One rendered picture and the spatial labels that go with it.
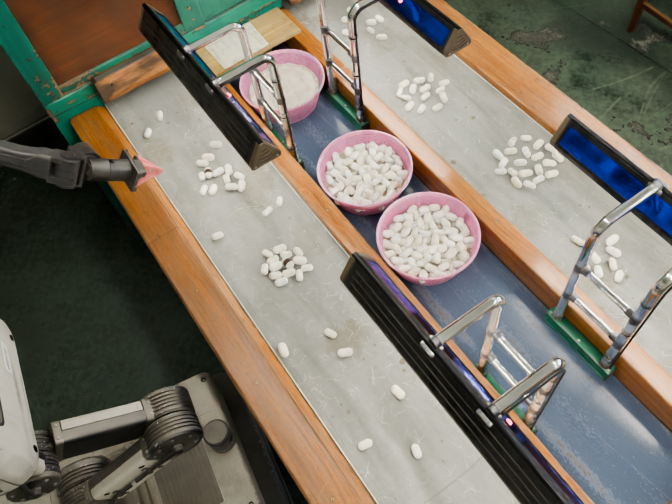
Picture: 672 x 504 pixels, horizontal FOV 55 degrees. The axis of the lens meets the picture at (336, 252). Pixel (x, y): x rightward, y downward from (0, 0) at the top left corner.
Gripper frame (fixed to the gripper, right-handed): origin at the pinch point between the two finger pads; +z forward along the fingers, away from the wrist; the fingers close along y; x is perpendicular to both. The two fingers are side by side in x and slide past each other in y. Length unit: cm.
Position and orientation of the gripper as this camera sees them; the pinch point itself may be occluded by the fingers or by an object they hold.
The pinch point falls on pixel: (159, 170)
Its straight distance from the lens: 178.4
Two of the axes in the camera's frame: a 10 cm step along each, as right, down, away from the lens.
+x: -4.4, 7.3, 5.3
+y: -5.4, -6.8, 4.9
